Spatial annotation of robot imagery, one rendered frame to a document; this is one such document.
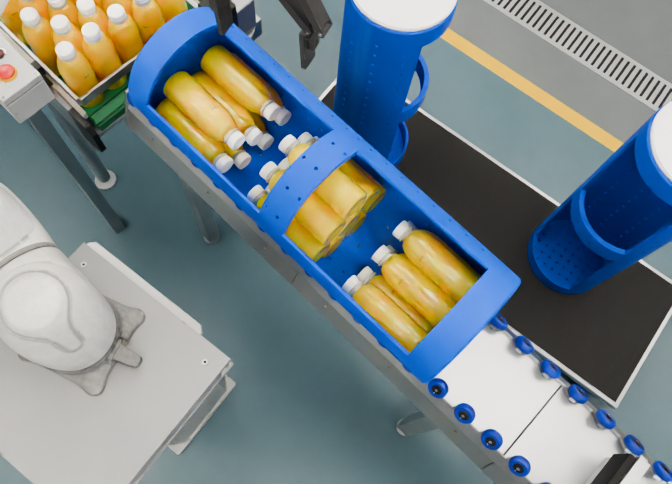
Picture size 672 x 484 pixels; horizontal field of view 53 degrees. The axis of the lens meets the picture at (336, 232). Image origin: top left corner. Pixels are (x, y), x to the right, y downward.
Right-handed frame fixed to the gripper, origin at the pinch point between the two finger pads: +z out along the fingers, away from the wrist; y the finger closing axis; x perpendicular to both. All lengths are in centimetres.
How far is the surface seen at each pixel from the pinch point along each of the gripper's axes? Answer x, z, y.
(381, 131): -59, 103, 3
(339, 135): -12.2, 36.5, -5.9
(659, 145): -56, 57, -67
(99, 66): -13, 51, 58
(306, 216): 2.9, 45.2, -6.2
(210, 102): -9.7, 40.6, 23.2
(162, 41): -12.8, 30.8, 34.5
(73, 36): -13, 44, 63
